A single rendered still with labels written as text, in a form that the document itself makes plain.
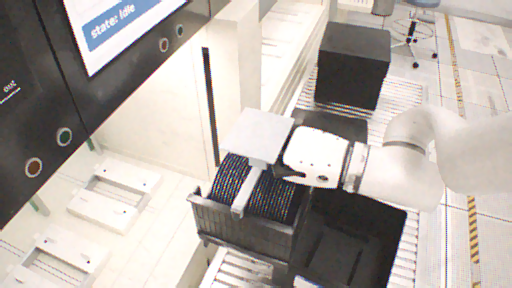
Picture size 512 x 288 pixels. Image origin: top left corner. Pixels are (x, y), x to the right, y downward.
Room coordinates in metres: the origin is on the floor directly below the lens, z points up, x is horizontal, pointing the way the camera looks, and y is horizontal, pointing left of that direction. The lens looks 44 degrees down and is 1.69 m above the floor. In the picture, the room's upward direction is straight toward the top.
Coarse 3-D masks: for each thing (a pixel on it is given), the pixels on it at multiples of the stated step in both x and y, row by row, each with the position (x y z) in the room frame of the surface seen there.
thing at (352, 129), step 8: (296, 112) 1.01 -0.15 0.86; (304, 112) 1.01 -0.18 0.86; (312, 112) 1.01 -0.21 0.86; (320, 112) 1.01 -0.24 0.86; (296, 120) 0.96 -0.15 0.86; (304, 120) 0.96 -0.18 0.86; (312, 120) 0.96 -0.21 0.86; (320, 120) 0.96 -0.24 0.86; (328, 120) 0.96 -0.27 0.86; (336, 120) 0.96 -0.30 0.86; (344, 120) 0.96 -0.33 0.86; (352, 120) 0.97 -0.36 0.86; (360, 120) 0.97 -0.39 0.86; (320, 128) 0.92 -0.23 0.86; (328, 128) 0.89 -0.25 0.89; (336, 128) 0.92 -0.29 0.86; (344, 128) 0.92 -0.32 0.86; (352, 128) 0.92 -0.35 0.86; (360, 128) 0.92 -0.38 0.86; (344, 136) 0.88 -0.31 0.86; (352, 136) 0.88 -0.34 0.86; (360, 136) 0.88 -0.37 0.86; (352, 144) 0.84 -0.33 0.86
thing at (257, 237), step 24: (240, 120) 0.48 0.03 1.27; (264, 120) 0.48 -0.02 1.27; (288, 120) 0.48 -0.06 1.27; (240, 144) 0.42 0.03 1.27; (264, 144) 0.42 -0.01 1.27; (264, 168) 0.43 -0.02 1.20; (192, 192) 0.40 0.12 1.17; (240, 192) 0.38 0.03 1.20; (312, 192) 0.46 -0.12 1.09; (216, 216) 0.37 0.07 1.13; (240, 216) 0.34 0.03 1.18; (216, 240) 0.37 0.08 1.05; (240, 240) 0.35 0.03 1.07; (264, 240) 0.33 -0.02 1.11; (288, 240) 0.32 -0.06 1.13; (288, 264) 0.32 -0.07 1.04
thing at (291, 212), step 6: (294, 186) 0.41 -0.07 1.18; (300, 186) 0.46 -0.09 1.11; (294, 192) 0.41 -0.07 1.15; (300, 192) 0.47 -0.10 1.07; (294, 198) 0.42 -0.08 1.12; (300, 198) 0.48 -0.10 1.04; (288, 204) 0.37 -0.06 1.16; (294, 204) 0.42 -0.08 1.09; (288, 210) 0.38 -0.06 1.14; (294, 210) 0.43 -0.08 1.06; (288, 216) 0.38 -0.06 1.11; (294, 216) 0.44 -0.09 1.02; (288, 222) 0.39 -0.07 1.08
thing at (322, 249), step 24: (336, 192) 0.60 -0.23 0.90; (312, 216) 0.61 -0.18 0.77; (336, 216) 0.59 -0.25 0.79; (360, 216) 0.56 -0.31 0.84; (384, 216) 0.53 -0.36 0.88; (312, 240) 0.52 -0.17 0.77; (336, 240) 0.52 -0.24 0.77; (360, 240) 0.52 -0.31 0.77; (384, 240) 0.52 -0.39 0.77; (312, 264) 0.45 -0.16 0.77; (336, 264) 0.44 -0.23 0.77; (360, 264) 0.44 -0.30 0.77; (384, 264) 0.43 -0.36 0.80
